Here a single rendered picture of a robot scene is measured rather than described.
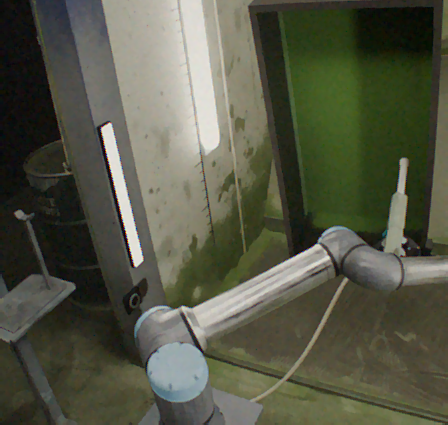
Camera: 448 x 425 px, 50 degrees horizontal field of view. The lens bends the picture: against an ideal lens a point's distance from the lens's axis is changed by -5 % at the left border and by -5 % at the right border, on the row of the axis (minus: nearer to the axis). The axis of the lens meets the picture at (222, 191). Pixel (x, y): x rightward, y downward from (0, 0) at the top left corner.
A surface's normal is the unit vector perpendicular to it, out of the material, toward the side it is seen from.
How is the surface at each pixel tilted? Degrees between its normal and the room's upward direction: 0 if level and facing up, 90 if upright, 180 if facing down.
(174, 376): 5
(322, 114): 101
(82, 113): 90
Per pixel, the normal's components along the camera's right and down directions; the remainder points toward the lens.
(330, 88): -0.35, 0.63
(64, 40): -0.47, 0.46
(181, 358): -0.09, -0.84
